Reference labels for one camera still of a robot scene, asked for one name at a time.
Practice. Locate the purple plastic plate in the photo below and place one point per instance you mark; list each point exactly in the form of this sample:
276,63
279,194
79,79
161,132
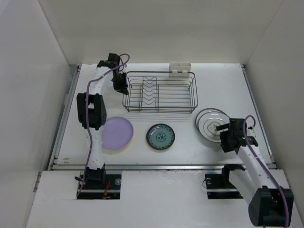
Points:
117,133

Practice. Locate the teal blue patterned plate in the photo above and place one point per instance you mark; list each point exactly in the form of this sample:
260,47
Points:
160,136

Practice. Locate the white plate grey rings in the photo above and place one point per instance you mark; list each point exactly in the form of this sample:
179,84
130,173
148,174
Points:
210,127

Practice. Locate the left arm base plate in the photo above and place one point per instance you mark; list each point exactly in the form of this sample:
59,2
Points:
108,189

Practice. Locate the wire dish rack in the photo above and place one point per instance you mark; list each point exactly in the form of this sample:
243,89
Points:
161,92

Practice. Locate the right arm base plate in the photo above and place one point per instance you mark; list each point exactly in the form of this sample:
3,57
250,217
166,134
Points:
218,189

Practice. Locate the grey rimmed patterned plate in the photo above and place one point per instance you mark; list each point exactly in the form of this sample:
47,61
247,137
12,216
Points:
205,111

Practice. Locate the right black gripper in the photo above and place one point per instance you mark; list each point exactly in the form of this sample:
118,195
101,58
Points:
224,145

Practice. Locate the white utensil holder cup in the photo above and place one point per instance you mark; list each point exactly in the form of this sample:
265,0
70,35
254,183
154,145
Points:
179,69

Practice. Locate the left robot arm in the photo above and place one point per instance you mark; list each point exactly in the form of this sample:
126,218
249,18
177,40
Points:
92,113

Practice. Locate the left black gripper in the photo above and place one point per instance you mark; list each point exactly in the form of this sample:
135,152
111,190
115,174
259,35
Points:
122,88

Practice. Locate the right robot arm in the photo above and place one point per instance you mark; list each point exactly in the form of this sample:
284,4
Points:
269,204

